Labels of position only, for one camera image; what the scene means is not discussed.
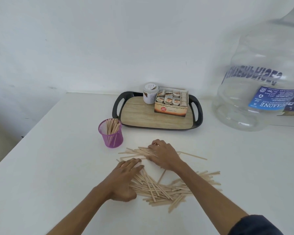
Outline person's right hand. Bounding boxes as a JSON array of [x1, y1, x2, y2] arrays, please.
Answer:
[[145, 139, 187, 172]]

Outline person's left hand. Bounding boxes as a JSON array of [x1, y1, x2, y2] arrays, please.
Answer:
[[105, 158, 145, 202]]

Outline pile of wooden stir sticks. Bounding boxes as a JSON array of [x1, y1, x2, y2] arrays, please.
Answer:
[[116, 146, 223, 214]]

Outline person's left forearm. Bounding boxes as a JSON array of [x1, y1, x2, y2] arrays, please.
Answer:
[[46, 185, 113, 235]]

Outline person's right forearm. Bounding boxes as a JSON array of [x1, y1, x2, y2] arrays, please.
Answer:
[[178, 161, 251, 227]]

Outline purple mesh cup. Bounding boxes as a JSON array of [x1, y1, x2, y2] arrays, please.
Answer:
[[98, 118, 124, 148]]

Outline bundle of upright wooden sticks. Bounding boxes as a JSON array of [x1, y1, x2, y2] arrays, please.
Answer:
[[106, 118, 121, 136]]

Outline black tray with wood print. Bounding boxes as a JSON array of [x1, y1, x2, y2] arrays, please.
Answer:
[[112, 91, 203, 131]]

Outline brown cardboard tea box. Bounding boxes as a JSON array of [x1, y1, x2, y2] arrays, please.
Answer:
[[154, 87, 189, 118]]

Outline row of tea bag packets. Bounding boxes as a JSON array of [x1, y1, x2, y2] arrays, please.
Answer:
[[156, 88, 188, 107]]

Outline jar with white lid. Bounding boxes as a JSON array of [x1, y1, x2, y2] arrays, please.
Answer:
[[143, 82, 160, 105]]

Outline dark blue sleeve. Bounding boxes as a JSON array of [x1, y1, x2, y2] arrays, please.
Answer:
[[227, 214, 285, 235]]

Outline large clear water jug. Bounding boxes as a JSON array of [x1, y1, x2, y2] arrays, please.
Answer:
[[211, 0, 294, 132]]

